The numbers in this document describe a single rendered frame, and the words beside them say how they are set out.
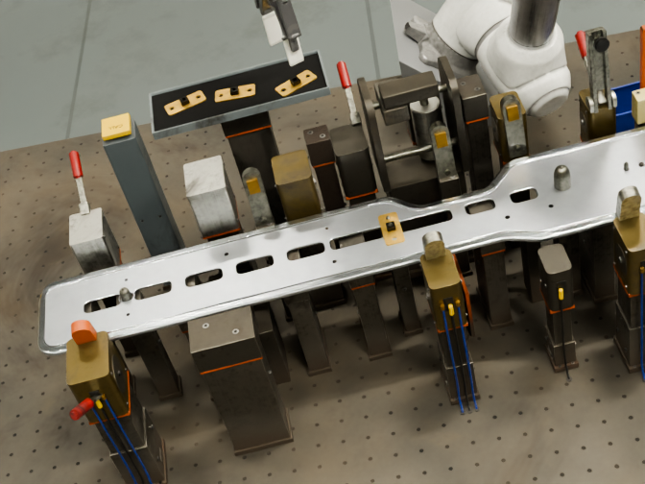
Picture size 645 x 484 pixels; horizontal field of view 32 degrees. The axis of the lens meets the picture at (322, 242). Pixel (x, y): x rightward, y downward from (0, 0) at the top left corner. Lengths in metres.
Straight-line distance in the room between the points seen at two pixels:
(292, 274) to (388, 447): 0.39
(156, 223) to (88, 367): 0.54
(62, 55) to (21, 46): 0.24
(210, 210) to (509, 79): 0.78
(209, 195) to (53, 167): 0.97
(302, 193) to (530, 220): 0.45
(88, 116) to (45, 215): 1.54
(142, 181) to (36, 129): 2.13
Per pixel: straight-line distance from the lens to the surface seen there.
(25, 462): 2.46
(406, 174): 2.34
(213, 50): 4.59
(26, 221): 2.98
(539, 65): 2.57
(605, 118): 2.33
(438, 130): 2.23
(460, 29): 2.73
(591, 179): 2.23
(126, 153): 2.37
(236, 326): 2.05
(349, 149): 2.25
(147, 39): 4.78
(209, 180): 2.23
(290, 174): 2.23
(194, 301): 2.17
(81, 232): 2.31
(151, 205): 2.47
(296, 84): 2.31
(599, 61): 2.27
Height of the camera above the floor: 2.53
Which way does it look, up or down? 44 degrees down
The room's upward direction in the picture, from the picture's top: 16 degrees counter-clockwise
